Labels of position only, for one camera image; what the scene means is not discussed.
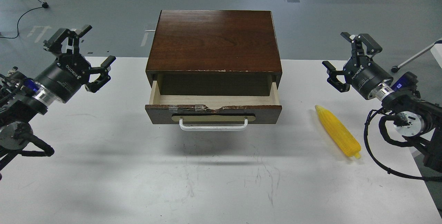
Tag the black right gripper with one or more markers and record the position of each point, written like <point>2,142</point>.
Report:
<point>360,71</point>

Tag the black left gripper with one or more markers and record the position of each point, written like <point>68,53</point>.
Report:
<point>64,75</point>

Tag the yellow plastic corn cob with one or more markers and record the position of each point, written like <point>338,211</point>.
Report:
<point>338,132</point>

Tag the wooden drawer with white handle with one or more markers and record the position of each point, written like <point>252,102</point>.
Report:
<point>213,112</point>

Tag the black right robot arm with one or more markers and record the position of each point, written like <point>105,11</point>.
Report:
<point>407,120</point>

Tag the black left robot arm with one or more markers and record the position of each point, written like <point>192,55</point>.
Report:
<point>22,97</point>

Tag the dark wooden drawer cabinet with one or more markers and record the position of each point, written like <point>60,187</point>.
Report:
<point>215,52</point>

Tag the white wheeled stand leg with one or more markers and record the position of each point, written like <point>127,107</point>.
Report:
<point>435,48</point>

